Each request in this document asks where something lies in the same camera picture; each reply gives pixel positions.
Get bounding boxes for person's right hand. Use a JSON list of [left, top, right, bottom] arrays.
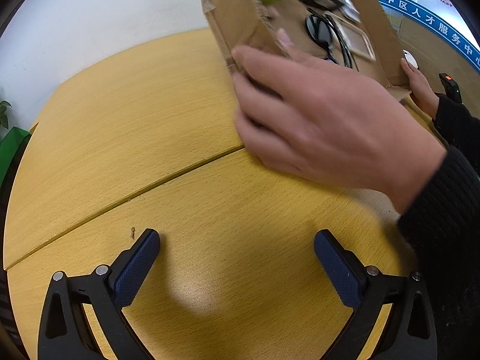
[[401, 58, 439, 119]]

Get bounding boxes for black sunglasses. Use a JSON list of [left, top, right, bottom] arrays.
[[304, 8, 356, 69]]

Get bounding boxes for green cloth side table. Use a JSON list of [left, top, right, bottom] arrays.
[[0, 127, 32, 185]]

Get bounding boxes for person's left hand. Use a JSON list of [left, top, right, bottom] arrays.
[[232, 31, 447, 213]]

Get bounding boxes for potted green plant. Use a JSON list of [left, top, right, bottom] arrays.
[[0, 100, 11, 129]]

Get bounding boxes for clear white phone case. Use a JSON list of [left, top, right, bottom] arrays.
[[325, 12, 376, 62]]

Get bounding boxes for black sleeve right forearm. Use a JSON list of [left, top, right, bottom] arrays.
[[433, 94, 480, 164]]

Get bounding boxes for black sleeve left forearm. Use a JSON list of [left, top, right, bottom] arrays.
[[398, 147, 479, 359]]

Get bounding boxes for brown cardboard box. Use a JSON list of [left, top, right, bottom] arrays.
[[201, 0, 410, 100]]

